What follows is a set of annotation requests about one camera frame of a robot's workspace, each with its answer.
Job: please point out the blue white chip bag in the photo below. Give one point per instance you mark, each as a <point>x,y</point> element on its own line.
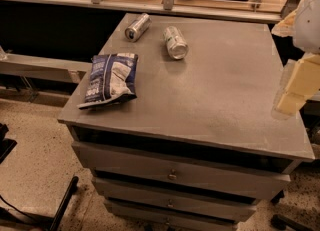
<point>112,80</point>

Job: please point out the grey drawer cabinet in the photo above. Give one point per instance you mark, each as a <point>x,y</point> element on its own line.
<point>213,105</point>

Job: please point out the silver blue soda can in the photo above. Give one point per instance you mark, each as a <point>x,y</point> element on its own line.
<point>136,29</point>

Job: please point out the middle cabinet drawer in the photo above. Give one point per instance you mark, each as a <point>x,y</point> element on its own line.
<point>173,199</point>

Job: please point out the cabinet drawer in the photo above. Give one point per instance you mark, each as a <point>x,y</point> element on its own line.
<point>224,178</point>
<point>173,199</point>
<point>166,217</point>

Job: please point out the top cabinet drawer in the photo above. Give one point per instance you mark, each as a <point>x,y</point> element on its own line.
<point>224,178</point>

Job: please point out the bottom cabinet drawer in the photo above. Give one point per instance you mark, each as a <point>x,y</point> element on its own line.
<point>166,217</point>

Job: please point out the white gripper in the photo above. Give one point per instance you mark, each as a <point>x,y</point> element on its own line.
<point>308,25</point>

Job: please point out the black caster leg right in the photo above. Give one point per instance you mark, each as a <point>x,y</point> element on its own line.
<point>281,222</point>

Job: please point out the black chair leg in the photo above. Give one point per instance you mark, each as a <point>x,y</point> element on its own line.
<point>72,188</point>

